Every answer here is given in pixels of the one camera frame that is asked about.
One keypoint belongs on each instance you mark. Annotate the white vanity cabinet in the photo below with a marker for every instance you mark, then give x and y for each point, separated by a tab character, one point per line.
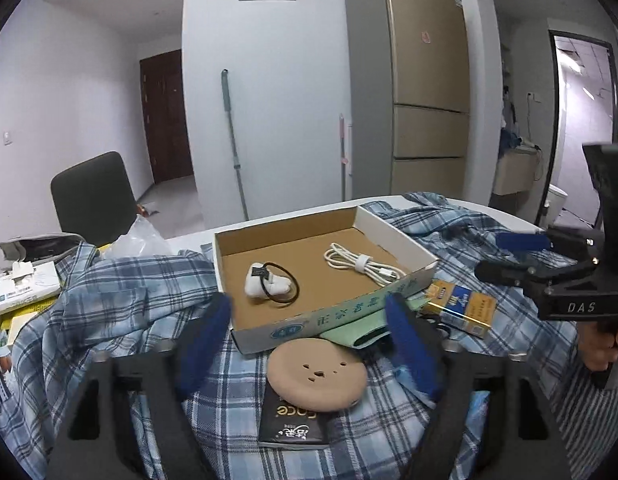
511	172

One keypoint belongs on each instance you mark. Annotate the yellow book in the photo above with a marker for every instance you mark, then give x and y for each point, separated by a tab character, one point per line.
24	317

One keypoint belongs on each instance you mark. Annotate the white toilet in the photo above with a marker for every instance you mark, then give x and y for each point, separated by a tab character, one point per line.
556	202

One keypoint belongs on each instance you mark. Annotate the grey bag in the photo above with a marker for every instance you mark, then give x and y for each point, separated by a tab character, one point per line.
39	247

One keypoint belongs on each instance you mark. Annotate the light green pouch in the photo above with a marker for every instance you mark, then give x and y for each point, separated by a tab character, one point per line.
361	332

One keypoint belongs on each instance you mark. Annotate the clear plastic bag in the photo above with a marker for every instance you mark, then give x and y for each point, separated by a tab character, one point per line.
139	242

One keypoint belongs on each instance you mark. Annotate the brown wooden door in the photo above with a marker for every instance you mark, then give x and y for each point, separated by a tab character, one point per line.
166	120

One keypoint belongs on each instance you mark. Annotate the yellow cigarette pack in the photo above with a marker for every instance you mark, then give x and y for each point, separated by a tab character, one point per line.
464	305

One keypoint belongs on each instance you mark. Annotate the gold refrigerator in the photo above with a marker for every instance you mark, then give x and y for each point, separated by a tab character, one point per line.
414	60

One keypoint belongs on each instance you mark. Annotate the person's right hand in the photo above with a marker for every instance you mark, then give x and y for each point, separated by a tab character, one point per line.
600	352

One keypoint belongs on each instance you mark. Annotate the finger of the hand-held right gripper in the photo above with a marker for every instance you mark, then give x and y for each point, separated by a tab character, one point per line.
521	241
509	271

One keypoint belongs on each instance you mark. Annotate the blue plaid shirt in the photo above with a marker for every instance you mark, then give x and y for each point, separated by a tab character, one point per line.
139	290

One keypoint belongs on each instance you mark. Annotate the shallow cardboard box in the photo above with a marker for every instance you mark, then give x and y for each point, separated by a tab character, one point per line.
284	245

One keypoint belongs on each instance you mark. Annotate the dark grey chair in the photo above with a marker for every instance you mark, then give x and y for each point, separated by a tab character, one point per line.
91	195

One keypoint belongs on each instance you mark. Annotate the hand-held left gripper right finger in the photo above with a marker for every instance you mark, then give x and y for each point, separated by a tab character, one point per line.
411	355

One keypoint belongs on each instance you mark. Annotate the black packet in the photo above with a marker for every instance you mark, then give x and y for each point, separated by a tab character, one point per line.
294	427

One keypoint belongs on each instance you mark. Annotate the white tissue pack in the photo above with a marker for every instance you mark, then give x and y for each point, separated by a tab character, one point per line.
19	290

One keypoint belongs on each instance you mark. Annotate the beige round cushion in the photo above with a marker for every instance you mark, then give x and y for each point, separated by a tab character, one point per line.
299	385

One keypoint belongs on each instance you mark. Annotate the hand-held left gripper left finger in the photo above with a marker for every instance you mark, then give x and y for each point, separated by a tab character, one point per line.
205	340

